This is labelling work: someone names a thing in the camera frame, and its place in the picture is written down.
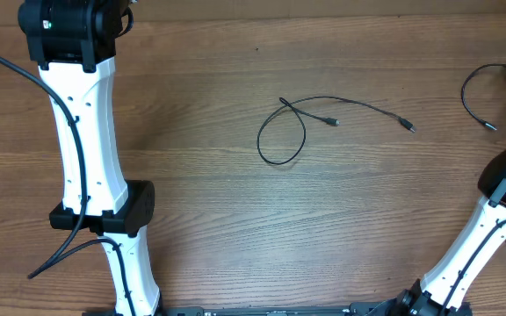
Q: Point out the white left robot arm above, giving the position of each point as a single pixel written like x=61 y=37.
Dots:
x=73 y=43

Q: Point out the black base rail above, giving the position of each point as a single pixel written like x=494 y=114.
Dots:
x=354 y=309

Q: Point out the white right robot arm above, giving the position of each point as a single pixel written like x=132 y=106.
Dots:
x=441 y=291

